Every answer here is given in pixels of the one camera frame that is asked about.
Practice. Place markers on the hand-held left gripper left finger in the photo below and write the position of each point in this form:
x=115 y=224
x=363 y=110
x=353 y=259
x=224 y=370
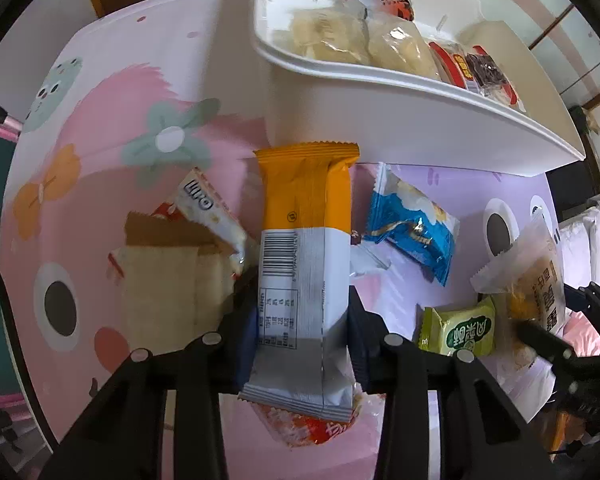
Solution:
x=242 y=360

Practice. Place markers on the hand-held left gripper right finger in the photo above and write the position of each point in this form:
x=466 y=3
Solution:
x=365 y=355

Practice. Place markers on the large clear bread packet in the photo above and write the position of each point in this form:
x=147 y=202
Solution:
x=540 y=280

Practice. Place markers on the green snack packet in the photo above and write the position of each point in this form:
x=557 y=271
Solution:
x=455 y=330

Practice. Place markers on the red orange snack packet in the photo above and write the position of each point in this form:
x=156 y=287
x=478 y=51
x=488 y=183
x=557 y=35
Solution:
x=305 y=427

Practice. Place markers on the beige bread packet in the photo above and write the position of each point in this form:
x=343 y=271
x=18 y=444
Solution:
x=170 y=285

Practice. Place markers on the orange and white snack packet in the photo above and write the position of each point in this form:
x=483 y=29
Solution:
x=305 y=240

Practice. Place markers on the blue snack packet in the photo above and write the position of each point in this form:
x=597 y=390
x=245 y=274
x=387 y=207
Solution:
x=410 y=225

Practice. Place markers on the white and red snack packet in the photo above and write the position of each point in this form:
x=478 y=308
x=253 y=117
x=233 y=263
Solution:
x=210 y=210

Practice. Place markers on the white plastic bin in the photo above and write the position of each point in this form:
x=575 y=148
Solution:
x=405 y=125

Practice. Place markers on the red label dark snack packet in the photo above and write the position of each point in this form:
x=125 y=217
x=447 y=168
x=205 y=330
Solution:
x=480 y=70

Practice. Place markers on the clear yellow cake packet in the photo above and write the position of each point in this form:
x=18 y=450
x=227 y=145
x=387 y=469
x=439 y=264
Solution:
x=400 y=47

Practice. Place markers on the clear pale puff packet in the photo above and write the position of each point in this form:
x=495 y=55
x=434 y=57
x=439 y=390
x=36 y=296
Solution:
x=325 y=35

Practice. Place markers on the pink and white bedding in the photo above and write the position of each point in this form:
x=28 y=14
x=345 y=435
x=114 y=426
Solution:
x=595 y=240

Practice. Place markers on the dark green bag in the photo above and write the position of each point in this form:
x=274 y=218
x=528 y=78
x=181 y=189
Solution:
x=586 y=120

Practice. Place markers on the cartoon printed tablecloth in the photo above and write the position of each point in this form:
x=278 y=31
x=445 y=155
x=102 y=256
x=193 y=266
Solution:
x=105 y=125

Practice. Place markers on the pale blue wardrobe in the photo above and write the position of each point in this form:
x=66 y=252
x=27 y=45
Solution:
x=555 y=10

